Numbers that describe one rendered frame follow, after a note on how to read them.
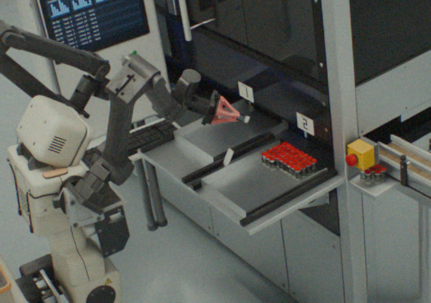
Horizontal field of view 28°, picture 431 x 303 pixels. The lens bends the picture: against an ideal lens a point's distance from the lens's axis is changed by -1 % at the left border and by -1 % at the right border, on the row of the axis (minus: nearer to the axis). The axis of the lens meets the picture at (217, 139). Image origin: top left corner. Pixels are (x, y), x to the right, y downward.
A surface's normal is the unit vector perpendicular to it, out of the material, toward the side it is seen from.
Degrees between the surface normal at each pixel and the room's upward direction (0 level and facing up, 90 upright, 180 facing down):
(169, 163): 0
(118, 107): 98
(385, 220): 90
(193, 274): 0
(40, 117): 48
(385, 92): 90
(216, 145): 0
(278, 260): 90
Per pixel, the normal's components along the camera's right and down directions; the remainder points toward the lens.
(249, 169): -0.14, -0.85
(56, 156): 0.49, 0.40
